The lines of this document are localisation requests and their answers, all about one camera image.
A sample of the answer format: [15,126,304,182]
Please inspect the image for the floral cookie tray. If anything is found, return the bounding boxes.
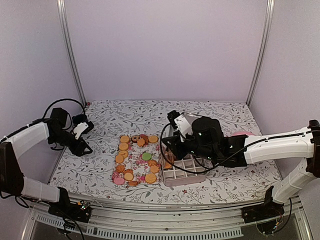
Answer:
[111,134,162,187]

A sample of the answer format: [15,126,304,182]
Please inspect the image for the floral tablecloth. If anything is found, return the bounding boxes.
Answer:
[49,100,281,205]

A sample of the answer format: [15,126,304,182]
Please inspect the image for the pink plate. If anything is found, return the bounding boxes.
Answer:
[231,131,255,137]

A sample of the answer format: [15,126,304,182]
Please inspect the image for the swirl orange cookie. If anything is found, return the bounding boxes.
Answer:
[115,164,126,173]

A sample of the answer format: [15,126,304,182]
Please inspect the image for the chocolate donut cookie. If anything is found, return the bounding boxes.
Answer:
[131,135,140,143]

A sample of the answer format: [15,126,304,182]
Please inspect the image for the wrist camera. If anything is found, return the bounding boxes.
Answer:
[167,110,193,142]
[72,121,94,140]

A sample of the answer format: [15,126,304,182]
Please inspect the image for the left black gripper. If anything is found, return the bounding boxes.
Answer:
[49,128,93,156]

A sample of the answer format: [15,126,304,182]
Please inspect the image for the aluminium frame post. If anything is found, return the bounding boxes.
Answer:
[246,0,275,107]
[56,0,87,106]

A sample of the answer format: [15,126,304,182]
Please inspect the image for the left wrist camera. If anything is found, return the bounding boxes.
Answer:
[72,121,94,140]

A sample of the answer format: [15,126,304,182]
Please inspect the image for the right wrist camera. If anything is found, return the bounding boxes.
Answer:
[167,110,193,142]

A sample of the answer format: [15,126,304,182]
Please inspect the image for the dark blue cup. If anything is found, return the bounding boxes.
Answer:
[71,114,88,126]

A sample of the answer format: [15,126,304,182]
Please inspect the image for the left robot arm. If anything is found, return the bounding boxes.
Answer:
[0,107,94,222]

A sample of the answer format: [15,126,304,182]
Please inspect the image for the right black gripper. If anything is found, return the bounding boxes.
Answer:
[162,130,217,162]

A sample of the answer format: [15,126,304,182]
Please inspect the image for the left aluminium frame post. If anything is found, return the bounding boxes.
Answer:
[56,0,87,106]

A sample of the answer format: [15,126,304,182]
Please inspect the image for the metal serving tongs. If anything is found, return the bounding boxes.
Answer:
[163,148,176,169]

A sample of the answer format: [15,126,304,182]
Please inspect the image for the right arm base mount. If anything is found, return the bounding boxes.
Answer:
[241,201,285,235]

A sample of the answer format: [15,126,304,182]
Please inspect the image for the right aluminium frame post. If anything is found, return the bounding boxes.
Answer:
[246,0,275,107]

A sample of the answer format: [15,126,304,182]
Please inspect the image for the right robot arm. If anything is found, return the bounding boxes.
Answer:
[159,110,320,223]

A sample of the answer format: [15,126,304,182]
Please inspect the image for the metal tin lid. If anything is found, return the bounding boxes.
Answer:
[182,112,202,122]

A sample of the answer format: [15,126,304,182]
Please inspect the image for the round tan cookie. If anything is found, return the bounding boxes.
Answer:
[148,135,159,144]

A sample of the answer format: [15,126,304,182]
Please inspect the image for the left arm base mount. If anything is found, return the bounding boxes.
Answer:
[48,202,92,223]

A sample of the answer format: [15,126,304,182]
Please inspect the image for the metal divided cookie tin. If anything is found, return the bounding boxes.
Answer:
[160,154,208,187]

